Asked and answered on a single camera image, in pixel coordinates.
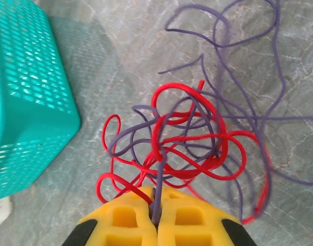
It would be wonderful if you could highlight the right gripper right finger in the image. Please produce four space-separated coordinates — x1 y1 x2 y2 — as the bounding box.
156 188 258 246

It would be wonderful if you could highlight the teal plastic basket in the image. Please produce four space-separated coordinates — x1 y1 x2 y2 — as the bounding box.
0 0 82 203

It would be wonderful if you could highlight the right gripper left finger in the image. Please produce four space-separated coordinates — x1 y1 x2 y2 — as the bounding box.
61 186 158 246

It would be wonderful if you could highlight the thin red cable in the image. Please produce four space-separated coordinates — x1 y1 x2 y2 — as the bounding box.
96 81 272 225

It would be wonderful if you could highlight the thin purple cable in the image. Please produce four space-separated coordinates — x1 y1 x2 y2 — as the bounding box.
109 0 313 226

